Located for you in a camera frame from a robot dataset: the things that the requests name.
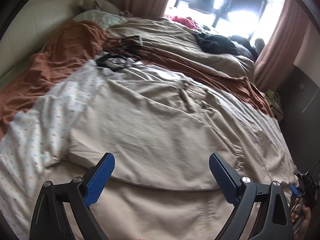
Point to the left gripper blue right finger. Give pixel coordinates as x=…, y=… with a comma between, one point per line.
x=273, y=220

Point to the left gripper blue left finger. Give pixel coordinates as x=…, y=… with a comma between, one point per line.
x=50, y=219

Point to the beige large garment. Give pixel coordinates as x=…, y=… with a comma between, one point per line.
x=162, y=134

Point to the black clothes pile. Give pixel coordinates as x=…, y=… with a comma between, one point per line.
x=218, y=44

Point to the right hand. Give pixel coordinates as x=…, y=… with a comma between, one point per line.
x=300, y=217

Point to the white floral bed sheet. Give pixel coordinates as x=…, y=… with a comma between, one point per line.
x=36, y=148

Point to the bedside table with items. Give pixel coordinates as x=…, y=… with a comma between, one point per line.
x=274, y=104

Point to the pink curtain right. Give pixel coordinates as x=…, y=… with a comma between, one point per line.
x=275, y=61

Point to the rust brown blanket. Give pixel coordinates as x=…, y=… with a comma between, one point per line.
x=77, y=42

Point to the beige duvet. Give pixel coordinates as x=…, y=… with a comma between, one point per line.
x=177, y=39

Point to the pink red garment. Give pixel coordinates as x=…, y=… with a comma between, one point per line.
x=188, y=22

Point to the pale green pillow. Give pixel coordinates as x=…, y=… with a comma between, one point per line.
x=104, y=19

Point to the cream padded headboard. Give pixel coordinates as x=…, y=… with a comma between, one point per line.
x=32, y=27

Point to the plush toy on headboard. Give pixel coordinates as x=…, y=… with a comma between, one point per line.
x=101, y=5

